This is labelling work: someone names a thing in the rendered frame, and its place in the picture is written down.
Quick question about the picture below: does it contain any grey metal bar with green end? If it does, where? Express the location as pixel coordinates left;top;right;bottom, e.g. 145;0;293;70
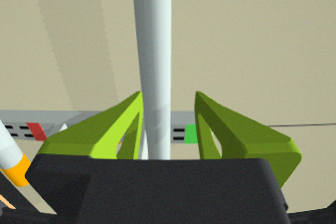
133;0;171;159

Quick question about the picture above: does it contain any dark grey wall panel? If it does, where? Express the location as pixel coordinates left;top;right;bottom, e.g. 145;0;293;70
0;0;336;213

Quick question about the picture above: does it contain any grey metal bar with yellow ends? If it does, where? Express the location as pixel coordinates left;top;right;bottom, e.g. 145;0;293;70
0;119;31;187

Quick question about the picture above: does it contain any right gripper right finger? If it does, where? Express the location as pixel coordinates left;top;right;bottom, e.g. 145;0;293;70
194;91;302;188

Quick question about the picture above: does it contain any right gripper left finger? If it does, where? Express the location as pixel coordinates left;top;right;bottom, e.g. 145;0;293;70
36;92;143;159

